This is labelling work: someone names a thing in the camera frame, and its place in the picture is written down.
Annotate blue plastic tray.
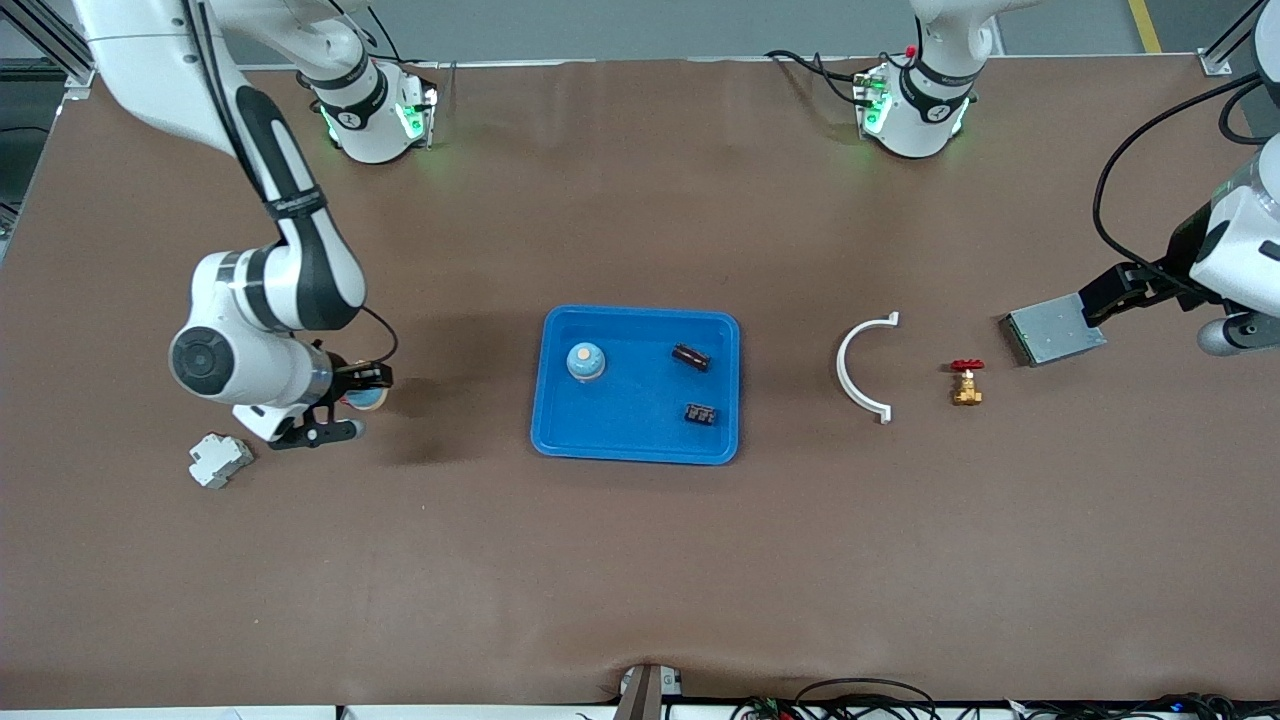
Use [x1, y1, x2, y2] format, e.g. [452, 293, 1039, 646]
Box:
[530, 305, 742, 467]

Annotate silver metal box module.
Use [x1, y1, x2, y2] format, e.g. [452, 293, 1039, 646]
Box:
[1000, 293, 1109, 368]

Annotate white circuit breaker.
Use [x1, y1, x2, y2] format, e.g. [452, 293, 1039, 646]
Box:
[188, 432, 255, 490]

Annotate brown table mat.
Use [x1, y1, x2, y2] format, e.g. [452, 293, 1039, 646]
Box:
[0, 58, 1280, 706]

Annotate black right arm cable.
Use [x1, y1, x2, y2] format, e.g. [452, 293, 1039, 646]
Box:
[180, 0, 401, 366]

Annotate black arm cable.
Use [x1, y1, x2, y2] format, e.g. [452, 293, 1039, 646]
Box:
[180, 0, 401, 366]
[1093, 72, 1280, 301]

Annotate black right camera bracket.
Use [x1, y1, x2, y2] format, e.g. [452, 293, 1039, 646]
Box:
[266, 404, 346, 451]

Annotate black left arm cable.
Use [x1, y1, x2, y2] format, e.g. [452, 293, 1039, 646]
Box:
[1093, 72, 1280, 301]

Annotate aluminium frame post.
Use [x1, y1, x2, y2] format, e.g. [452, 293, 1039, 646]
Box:
[1198, 0, 1261, 79]
[0, 0, 101, 101]

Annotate white half-ring pipe clamp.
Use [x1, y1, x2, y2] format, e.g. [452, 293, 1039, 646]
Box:
[835, 311, 901, 426]

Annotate black base cable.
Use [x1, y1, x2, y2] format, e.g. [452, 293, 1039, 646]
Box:
[765, 48, 869, 106]

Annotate tangled cable bundle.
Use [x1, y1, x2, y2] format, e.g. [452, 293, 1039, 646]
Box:
[730, 693, 1280, 720]

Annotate black looped cable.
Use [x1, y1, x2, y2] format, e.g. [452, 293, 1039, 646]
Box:
[795, 677, 941, 720]

